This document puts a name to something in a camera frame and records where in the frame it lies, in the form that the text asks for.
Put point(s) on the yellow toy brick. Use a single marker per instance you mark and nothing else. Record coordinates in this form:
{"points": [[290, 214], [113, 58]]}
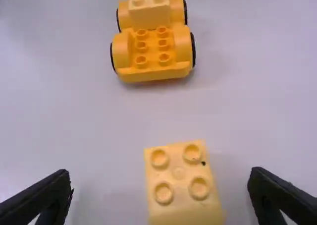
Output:
{"points": [[180, 185]]}

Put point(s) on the yellow toy car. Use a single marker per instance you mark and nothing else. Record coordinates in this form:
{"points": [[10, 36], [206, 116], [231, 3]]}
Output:
{"points": [[153, 71]]}

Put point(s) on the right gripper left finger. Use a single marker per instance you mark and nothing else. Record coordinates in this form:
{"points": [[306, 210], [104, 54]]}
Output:
{"points": [[37, 200]]}

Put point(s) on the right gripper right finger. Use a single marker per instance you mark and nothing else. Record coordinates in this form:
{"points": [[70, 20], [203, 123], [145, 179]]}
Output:
{"points": [[280, 200]]}

